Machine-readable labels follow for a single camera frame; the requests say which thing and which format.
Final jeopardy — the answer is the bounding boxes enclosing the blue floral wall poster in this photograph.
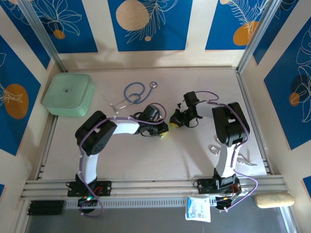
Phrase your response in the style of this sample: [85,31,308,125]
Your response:
[205,0,277,51]
[30,0,99,54]
[263,23,311,151]
[107,0,194,52]
[0,35,42,156]

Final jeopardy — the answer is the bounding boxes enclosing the grey slotted cable duct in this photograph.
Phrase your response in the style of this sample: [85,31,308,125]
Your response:
[64,197,217,209]

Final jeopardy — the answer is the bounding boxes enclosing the white and blue plastic packet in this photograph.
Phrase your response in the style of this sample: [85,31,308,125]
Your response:
[185,196,211,223]

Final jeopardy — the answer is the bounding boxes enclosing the silver metal scissors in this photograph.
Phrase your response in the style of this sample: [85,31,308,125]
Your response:
[208,137,258,167]

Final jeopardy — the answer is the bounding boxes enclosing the blue stethoscope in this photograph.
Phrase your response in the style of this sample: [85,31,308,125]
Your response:
[109,81,159,115]

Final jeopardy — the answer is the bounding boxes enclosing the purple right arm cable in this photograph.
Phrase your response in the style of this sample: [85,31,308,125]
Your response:
[195,91,259,212]

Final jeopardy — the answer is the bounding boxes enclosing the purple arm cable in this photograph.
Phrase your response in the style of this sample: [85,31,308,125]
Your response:
[79,103,167,217]
[195,91,259,212]

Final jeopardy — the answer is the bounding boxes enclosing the beige sponge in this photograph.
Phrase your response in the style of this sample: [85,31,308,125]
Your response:
[254,193,295,209]

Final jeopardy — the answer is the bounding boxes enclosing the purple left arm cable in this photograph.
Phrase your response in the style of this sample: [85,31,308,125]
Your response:
[79,103,167,217]

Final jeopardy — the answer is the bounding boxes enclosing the aluminium mounting rail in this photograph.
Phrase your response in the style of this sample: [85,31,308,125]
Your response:
[20,175,285,201]

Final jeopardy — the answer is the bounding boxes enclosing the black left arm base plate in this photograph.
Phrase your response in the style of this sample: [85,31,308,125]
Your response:
[67,180,113,198]

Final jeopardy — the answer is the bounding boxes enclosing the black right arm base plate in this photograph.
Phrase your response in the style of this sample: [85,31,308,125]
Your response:
[194,178,242,195]

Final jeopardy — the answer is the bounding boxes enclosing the aluminium frame post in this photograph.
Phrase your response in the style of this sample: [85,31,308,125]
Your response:
[18,0,69,73]
[237,0,282,73]

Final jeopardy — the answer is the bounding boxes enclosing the mint green square case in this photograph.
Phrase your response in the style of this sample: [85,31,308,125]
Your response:
[41,72,96,117]

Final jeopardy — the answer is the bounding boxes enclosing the black ribbed block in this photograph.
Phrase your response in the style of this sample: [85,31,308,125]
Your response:
[27,200,66,216]

